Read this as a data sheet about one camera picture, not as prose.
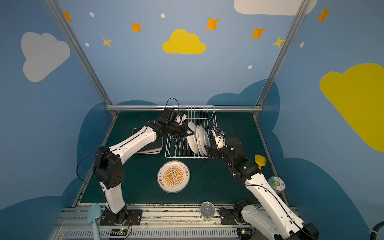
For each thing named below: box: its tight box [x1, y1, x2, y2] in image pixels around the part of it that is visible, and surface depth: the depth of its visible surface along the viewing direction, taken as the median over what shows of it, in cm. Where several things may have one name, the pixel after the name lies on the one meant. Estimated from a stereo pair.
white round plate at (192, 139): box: [187, 121, 199, 154], surface depth 86 cm
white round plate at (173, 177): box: [157, 160, 191, 194], surface depth 90 cm
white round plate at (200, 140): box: [196, 125, 207, 156], surface depth 88 cm
